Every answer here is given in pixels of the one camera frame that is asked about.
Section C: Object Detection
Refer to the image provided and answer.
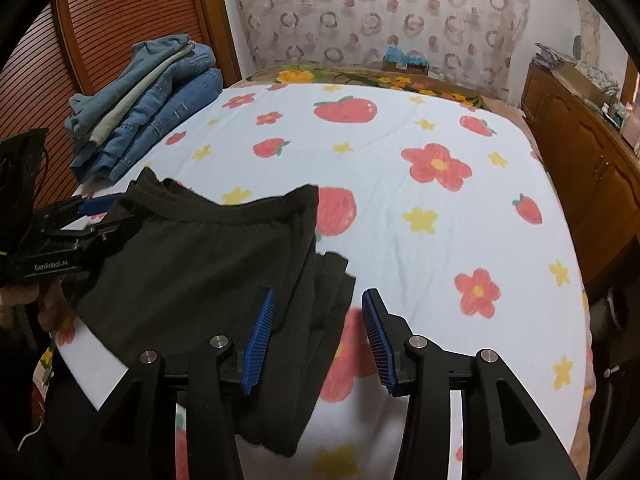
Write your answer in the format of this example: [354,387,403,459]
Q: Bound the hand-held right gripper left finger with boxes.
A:
[82,287,278,480]

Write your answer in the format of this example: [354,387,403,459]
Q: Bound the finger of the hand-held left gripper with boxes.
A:
[30,211,139,257]
[35,195,119,222]

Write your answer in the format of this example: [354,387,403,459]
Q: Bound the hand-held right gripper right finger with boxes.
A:
[361,288,573,480]

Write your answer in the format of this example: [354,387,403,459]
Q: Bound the black pants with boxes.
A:
[45,167,357,459]

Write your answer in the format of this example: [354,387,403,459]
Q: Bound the person's left hand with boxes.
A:
[0,281,79,334]

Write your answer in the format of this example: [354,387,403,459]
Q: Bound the pale green folded garment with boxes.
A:
[90,42,196,144]

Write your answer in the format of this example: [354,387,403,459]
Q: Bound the strawberry print bed cover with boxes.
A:
[50,80,594,480]

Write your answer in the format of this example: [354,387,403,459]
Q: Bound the teal folded garment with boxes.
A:
[67,34,194,134]

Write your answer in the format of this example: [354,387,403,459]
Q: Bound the dark blue folded jeans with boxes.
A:
[107,67,225,182]

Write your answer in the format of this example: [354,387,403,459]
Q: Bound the stack of folded jeans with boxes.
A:
[70,42,217,172]

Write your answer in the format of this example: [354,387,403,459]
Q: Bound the wooden louvered door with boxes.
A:
[0,0,242,211]

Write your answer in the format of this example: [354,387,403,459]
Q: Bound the cardboard box with blue wrap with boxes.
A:
[382,45,430,74]

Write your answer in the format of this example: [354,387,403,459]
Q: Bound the wooden sideboard cabinet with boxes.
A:
[520,62,640,286]

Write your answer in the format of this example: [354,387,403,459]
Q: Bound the open cardboard box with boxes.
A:
[555,57,602,94]

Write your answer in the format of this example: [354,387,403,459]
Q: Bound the circle patterned curtain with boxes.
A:
[230,0,531,106]

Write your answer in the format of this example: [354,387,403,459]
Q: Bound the patterned cloth pile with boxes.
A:
[532,42,622,92]

